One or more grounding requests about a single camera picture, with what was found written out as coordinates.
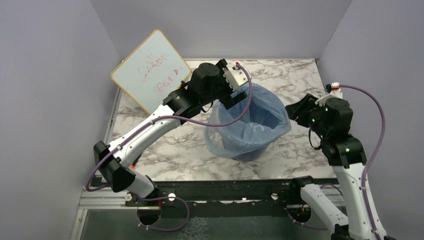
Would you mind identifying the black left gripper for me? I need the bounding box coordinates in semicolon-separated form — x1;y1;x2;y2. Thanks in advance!
200;60;247;109

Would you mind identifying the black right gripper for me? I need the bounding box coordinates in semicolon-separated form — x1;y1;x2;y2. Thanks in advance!
285;92;329;139

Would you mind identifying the light blue trash bag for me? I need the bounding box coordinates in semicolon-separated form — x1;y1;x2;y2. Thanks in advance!
204;83;292;158

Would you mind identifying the blue plastic trash bin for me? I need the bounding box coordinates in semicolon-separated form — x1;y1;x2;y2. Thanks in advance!
231;145;269;162

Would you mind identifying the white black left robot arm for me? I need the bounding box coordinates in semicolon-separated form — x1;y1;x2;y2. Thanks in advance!
86;59;253;206

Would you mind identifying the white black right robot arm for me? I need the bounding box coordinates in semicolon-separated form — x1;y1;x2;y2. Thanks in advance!
285;93;391;240

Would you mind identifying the yellow-framed whiteboard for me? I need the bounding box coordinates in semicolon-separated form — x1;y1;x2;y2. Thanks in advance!
110;29;191;114

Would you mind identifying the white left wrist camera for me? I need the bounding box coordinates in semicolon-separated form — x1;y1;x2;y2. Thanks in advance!
223;65;248;92

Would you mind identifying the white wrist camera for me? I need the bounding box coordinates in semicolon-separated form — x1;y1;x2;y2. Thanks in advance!
223;65;248;92
315;82;343;107

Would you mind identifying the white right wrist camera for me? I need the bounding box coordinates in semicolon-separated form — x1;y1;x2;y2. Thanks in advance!
315;82;343;107

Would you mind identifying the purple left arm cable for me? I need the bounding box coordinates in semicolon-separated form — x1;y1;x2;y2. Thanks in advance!
86;62;254;233

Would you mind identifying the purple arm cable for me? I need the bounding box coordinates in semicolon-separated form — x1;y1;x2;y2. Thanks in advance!
86;62;254;233
287;82;387;240

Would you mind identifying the black metal mounting rail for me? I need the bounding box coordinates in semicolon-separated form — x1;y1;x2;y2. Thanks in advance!
94;179;312;222

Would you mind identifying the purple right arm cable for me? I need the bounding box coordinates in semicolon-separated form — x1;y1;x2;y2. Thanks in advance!
287;82;387;240

